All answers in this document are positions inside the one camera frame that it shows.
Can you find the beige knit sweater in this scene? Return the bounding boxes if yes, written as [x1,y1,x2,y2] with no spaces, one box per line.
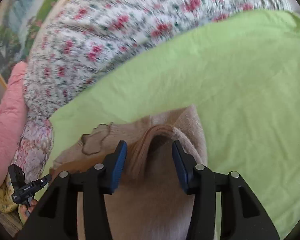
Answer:
[50,105,207,239]

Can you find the pastel floral folded clothes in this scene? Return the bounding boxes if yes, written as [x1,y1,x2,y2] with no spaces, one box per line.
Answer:
[12,113,53,182]

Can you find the person's left hand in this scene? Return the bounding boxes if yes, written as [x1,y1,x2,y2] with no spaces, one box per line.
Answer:
[18,199,38,224]

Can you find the yellow patterned baby cloth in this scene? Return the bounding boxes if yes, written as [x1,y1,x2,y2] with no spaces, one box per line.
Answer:
[0,174,18,213]

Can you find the pink padded jacket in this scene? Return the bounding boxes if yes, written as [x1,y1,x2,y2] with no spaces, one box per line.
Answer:
[0,61,27,187]

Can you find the light green bed sheet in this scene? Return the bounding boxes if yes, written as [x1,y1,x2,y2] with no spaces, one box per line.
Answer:
[44,10,300,238]

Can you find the floral white pink quilt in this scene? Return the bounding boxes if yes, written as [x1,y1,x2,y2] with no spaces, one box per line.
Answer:
[24,0,293,118]

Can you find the framed landscape painting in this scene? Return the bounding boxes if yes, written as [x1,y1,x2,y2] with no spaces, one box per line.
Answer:
[0,0,59,89]

